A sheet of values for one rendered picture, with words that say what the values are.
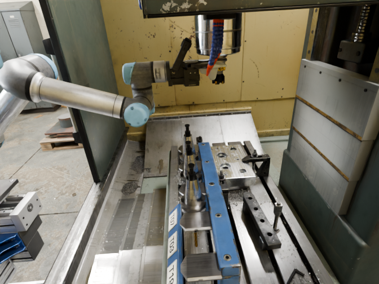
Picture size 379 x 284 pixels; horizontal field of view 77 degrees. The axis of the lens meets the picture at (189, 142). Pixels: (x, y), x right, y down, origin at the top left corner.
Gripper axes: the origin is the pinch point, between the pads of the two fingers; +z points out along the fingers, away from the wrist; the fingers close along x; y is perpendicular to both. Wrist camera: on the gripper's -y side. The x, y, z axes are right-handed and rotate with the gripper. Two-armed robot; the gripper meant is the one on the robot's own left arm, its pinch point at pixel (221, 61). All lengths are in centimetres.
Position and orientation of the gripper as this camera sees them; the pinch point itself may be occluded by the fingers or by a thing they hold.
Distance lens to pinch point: 90.6
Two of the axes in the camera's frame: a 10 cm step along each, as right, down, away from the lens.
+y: 0.5, 8.8, 4.7
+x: 0.4, 4.7, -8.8
